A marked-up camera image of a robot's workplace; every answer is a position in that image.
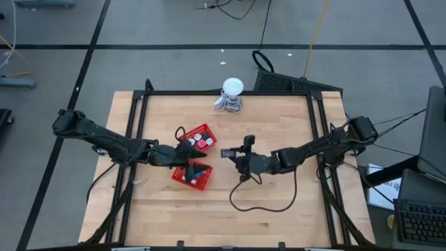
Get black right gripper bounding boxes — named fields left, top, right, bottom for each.
left=228, top=135, right=280, bottom=183

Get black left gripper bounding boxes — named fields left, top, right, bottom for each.
left=150, top=141, right=207, bottom=185

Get red plastic mesh basket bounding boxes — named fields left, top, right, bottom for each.
left=171, top=158, right=214, bottom=192
left=178, top=123, right=218, bottom=153

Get white mushroom table lamp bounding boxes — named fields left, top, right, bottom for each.
left=222, top=77, right=245, bottom=109

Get black mesh computer tower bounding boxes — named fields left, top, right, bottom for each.
left=253, top=68, right=344, bottom=94

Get white paper sheet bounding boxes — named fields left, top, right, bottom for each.
left=366, top=162, right=401, bottom=211

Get black stand bar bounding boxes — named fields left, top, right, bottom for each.
left=362, top=155, right=419, bottom=188

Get grey floor foot bar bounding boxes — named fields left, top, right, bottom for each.
left=0, top=77, right=38, bottom=90
left=13, top=0, right=76, bottom=9

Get black floor object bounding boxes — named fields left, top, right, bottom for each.
left=0, top=108, right=15, bottom=127

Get black keyboard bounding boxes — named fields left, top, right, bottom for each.
left=392, top=168, right=446, bottom=250

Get grey closed laptop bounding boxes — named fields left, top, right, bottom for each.
left=417, top=85, right=446, bottom=184

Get white coiled cable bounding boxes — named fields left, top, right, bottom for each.
left=213, top=93, right=244, bottom=114

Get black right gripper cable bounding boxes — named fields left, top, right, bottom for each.
left=229, top=167, right=298, bottom=213

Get black aluminium table frame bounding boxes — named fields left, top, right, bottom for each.
left=78, top=78, right=376, bottom=251

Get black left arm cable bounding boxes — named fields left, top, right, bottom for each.
left=86, top=162, right=118, bottom=205

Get black hanging cable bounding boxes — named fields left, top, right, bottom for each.
left=251, top=0, right=276, bottom=73

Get thin black floor cable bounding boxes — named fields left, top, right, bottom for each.
left=194, top=0, right=259, bottom=21

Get yellow hanging cable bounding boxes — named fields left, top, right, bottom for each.
left=302, top=0, right=330, bottom=78

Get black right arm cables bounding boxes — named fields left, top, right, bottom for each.
left=372, top=107, right=428, bottom=139

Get thin yellow floor cable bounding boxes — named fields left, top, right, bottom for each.
left=0, top=34, right=34, bottom=78

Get white floor cable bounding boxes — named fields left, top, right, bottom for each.
left=0, top=0, right=17, bottom=70

